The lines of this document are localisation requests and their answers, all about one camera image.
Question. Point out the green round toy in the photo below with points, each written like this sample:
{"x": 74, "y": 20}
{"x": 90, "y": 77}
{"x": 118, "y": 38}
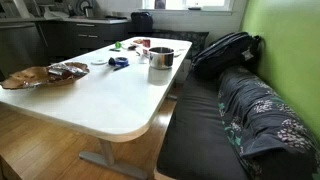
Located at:
{"x": 118, "y": 44}

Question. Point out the brown wooden plate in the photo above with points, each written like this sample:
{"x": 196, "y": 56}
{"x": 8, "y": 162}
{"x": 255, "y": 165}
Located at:
{"x": 26, "y": 76}

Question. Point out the stainless steel pot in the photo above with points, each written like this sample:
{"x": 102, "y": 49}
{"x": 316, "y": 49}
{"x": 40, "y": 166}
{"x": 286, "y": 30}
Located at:
{"x": 161, "y": 59}

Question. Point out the blue tape roll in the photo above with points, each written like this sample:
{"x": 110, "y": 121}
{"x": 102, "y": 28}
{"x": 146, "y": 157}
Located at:
{"x": 121, "y": 61}

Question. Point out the red soda can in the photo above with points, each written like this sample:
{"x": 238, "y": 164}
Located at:
{"x": 146, "y": 43}

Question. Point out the brown wooden utensils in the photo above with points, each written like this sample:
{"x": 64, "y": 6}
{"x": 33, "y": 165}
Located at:
{"x": 138, "y": 41}

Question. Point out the dark bench seat cushion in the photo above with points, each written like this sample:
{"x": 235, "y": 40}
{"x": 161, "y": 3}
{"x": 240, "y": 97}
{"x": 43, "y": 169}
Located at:
{"x": 196, "y": 133}

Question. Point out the dark floral corner cushion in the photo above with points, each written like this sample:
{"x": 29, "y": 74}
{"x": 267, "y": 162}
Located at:
{"x": 190, "y": 40}

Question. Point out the black flat strip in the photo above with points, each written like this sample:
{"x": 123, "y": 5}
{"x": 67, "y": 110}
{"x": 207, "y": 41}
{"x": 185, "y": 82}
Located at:
{"x": 114, "y": 50}

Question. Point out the white round disc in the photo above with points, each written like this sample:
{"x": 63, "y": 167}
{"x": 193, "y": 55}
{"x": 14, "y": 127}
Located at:
{"x": 99, "y": 61}

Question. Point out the black bag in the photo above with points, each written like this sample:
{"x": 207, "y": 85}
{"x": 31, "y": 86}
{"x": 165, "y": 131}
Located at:
{"x": 142, "y": 21}

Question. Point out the black backpack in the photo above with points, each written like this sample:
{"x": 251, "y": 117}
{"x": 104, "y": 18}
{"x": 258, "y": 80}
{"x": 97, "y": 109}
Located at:
{"x": 226, "y": 53}

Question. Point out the grey table leg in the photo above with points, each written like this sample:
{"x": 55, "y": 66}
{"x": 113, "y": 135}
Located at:
{"x": 108, "y": 156}

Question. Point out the white framed window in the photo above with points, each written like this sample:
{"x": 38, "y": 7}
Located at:
{"x": 186, "y": 4}

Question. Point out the dark kitchen cabinet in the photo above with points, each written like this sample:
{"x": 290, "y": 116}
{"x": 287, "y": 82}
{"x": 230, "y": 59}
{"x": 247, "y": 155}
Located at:
{"x": 66, "y": 36}

